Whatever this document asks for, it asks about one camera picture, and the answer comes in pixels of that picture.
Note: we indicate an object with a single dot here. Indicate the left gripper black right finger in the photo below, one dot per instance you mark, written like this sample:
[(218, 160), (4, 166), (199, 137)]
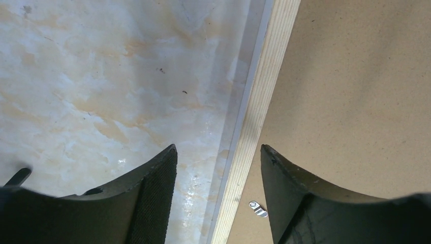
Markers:
[(304, 208)]

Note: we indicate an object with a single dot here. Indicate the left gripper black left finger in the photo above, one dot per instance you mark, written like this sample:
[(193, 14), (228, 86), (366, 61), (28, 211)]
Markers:
[(133, 208)]

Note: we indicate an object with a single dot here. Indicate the brown frame backing board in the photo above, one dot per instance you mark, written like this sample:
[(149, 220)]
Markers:
[(352, 99)]

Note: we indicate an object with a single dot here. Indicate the wooden picture frame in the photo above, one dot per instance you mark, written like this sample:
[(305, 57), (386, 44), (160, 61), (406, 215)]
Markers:
[(275, 27)]

